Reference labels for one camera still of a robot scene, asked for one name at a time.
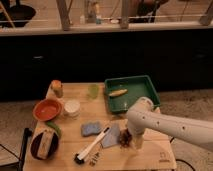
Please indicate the yellow corn cob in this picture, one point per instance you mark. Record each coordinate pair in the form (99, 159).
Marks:
(117, 93)

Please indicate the blue sponge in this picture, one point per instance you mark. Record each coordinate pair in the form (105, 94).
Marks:
(90, 128)

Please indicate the white paper cup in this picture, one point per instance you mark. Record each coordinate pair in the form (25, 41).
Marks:
(72, 108)

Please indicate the green plastic tray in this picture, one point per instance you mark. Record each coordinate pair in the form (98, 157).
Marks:
(136, 86)

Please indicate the black chair frame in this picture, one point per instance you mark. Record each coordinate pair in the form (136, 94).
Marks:
(17, 166)

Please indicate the blue-grey cloth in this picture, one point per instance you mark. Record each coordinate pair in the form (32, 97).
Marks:
(112, 137)

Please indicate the orange bowl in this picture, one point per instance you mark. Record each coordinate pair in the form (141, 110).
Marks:
(47, 109)

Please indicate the white handled black brush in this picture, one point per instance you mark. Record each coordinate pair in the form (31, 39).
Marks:
(80, 157)

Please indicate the green pepper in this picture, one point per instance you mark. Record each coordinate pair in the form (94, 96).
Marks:
(54, 126)

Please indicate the black round pan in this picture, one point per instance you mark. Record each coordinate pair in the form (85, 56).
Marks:
(19, 14)

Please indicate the dark grape bunch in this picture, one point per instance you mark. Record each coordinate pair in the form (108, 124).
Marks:
(125, 138)

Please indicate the cream rectangular block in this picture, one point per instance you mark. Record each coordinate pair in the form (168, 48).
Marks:
(45, 144)

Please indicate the orange topped bottle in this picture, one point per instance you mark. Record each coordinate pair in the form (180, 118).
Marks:
(57, 88)

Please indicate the green translucent cup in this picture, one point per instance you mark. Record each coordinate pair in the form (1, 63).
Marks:
(93, 91)

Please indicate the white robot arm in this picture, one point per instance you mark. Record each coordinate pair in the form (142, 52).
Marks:
(141, 116)

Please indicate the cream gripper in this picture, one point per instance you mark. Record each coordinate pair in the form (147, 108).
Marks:
(138, 141)

